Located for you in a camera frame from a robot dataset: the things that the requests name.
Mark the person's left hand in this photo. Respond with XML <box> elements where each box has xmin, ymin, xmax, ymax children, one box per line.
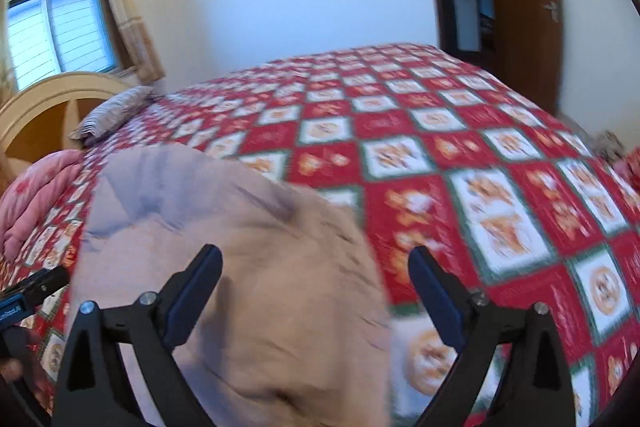
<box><xmin>0</xmin><ymin>357</ymin><xmax>24</xmax><ymax>383</ymax></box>

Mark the light grey padded jacket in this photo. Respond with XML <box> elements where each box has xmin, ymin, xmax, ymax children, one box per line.
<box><xmin>65</xmin><ymin>147</ymin><xmax>393</xmax><ymax>427</ymax></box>

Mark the cream wooden headboard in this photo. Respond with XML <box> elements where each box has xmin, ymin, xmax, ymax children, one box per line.
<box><xmin>0</xmin><ymin>72</ymin><xmax>136</xmax><ymax>178</ymax></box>

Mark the striped pillow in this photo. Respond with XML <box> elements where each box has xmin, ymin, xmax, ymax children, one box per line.
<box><xmin>69</xmin><ymin>86</ymin><xmax>161</xmax><ymax>142</ymax></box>

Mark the window with blinds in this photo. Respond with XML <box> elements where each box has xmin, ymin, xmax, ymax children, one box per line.
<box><xmin>5</xmin><ymin>0</ymin><xmax>123</xmax><ymax>92</ymax></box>

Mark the red cloth bundle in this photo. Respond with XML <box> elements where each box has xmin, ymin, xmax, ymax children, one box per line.
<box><xmin>595</xmin><ymin>129</ymin><xmax>640</xmax><ymax>188</ymax></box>

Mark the pink folded blanket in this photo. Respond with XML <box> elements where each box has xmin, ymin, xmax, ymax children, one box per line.
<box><xmin>0</xmin><ymin>150</ymin><xmax>83</xmax><ymax>264</ymax></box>

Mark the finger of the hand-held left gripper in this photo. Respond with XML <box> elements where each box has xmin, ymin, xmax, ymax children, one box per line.
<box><xmin>20</xmin><ymin>266</ymin><xmax>70</xmax><ymax>305</ymax></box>

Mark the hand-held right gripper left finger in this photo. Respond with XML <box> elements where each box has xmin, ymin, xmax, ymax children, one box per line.
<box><xmin>54</xmin><ymin>243</ymin><xmax>223</xmax><ymax>427</ymax></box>

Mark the red checked printed bedspread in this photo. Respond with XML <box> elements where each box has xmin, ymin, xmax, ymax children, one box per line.
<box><xmin>0</xmin><ymin>43</ymin><xmax>640</xmax><ymax>427</ymax></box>

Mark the brown wooden door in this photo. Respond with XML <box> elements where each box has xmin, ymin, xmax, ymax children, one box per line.
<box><xmin>480</xmin><ymin>0</ymin><xmax>563</xmax><ymax>118</ymax></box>

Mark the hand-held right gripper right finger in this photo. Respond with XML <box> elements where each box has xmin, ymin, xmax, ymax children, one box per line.
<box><xmin>407</xmin><ymin>246</ymin><xmax>576</xmax><ymax>427</ymax></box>

